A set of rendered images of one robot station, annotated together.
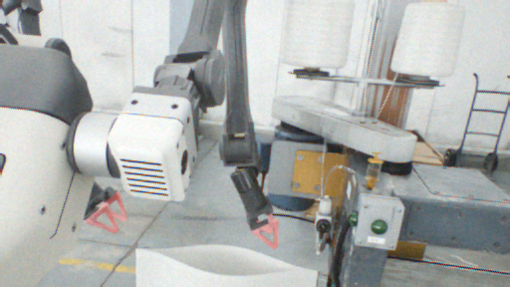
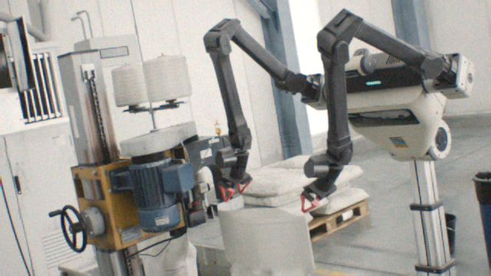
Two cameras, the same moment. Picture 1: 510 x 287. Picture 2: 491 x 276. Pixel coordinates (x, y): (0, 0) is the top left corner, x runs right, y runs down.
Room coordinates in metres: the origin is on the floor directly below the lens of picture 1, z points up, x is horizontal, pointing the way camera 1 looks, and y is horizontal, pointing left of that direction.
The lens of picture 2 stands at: (2.67, 1.48, 1.59)
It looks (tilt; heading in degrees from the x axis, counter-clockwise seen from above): 6 degrees down; 220
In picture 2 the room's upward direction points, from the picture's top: 10 degrees counter-clockwise
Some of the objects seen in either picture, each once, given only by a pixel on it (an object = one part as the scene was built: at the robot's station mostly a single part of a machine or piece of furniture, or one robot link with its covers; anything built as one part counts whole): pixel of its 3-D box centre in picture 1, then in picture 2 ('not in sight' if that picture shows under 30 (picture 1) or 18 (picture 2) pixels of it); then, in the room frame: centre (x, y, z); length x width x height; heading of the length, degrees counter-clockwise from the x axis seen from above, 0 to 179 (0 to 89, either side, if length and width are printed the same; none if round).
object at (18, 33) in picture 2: not in sight; (21, 54); (0.47, -2.29, 1.95); 0.30 x 0.01 x 0.48; 82
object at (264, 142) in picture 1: (264, 155); (179, 181); (1.26, -0.08, 1.25); 0.10 x 0.08 x 0.12; 17
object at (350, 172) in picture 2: not in sight; (327, 177); (-2.12, -1.75, 0.44); 0.68 x 0.44 x 0.15; 172
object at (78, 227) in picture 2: not in sight; (72, 228); (1.50, -0.43, 1.13); 0.18 x 0.11 x 0.18; 82
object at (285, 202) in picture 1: (294, 167); (156, 195); (1.30, -0.18, 1.21); 0.15 x 0.15 x 0.25
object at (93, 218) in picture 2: not in sight; (90, 222); (1.42, -0.42, 1.14); 0.11 x 0.06 x 0.11; 82
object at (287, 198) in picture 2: not in sight; (267, 195); (-1.51, -2.02, 0.44); 0.66 x 0.42 x 0.14; 76
